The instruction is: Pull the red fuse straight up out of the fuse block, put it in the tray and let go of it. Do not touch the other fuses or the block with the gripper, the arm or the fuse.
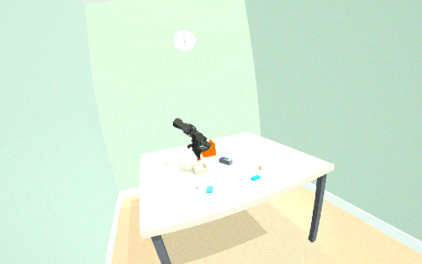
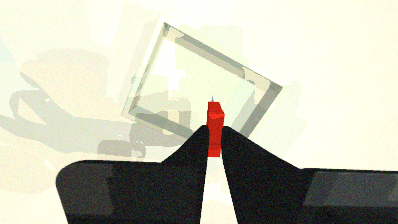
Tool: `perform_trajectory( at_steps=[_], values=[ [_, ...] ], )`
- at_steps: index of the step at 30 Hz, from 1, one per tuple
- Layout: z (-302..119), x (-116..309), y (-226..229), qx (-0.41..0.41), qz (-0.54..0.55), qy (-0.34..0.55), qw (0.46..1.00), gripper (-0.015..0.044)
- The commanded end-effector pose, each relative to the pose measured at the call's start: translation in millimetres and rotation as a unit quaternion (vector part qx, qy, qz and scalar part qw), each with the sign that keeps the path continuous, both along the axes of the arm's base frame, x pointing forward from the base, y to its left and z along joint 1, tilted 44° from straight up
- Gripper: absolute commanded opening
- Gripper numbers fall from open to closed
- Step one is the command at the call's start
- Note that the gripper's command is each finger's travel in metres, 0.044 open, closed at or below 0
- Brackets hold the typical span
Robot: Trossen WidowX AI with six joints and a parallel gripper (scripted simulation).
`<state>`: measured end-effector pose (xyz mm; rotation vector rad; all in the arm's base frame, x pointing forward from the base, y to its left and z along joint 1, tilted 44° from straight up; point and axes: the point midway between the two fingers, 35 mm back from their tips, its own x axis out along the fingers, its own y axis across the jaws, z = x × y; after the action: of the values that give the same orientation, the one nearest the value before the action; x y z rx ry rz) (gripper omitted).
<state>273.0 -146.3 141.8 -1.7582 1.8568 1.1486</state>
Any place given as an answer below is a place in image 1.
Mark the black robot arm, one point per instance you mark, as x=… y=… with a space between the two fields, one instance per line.
x=191 y=131

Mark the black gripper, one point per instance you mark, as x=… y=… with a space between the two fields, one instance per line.
x=196 y=147

